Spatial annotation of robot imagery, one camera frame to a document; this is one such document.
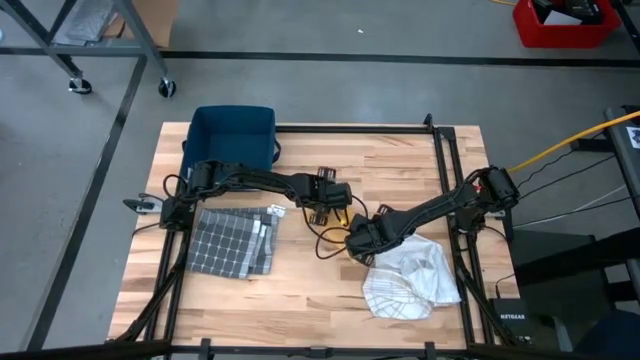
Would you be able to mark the black Netgear network switch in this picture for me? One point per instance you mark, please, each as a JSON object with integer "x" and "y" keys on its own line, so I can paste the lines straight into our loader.
{"x": 512, "y": 317}

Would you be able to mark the black aluminium table frame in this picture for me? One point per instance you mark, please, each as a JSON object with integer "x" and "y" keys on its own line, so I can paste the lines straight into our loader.
{"x": 350, "y": 129}

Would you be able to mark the brown cardboard box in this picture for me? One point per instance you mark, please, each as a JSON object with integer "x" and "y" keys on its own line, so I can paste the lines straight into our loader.
{"x": 160, "y": 20}

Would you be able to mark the red plastic bin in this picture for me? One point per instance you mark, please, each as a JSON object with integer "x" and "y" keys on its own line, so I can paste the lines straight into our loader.
{"x": 565, "y": 37}

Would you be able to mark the grey metal cart with casters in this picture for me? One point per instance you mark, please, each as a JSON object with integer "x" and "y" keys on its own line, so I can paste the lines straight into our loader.
{"x": 141, "y": 30}

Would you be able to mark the white towel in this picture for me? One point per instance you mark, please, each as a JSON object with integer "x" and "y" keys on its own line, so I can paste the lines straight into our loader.
{"x": 415, "y": 280}

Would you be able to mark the grey foil sheet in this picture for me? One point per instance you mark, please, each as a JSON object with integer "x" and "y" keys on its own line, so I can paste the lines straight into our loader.
{"x": 90, "y": 22}

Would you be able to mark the white handwritten paper label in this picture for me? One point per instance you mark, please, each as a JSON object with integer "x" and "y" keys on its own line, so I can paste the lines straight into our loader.
{"x": 276, "y": 210}

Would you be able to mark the grey checked towel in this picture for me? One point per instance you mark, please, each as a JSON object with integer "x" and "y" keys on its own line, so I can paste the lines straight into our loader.
{"x": 230, "y": 245}

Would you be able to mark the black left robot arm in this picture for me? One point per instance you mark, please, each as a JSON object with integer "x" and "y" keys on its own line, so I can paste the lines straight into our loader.
{"x": 260, "y": 181}

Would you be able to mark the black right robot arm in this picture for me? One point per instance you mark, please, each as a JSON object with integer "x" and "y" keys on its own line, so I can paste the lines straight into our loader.
{"x": 440, "y": 205}

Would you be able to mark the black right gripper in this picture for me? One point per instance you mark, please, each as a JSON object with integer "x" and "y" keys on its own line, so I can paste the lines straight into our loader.
{"x": 372, "y": 235}

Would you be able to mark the black tool in bin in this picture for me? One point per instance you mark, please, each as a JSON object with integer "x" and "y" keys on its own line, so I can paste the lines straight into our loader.
{"x": 575, "y": 7}

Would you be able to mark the dark blue chair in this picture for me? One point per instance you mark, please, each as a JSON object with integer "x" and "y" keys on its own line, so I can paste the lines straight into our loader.
{"x": 615, "y": 340}

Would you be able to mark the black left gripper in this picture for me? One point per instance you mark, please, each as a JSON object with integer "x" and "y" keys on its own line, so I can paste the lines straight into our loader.
{"x": 327, "y": 195}

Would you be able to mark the dark blue fabric bin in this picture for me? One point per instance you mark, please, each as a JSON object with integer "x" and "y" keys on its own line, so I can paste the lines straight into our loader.
{"x": 227, "y": 135}

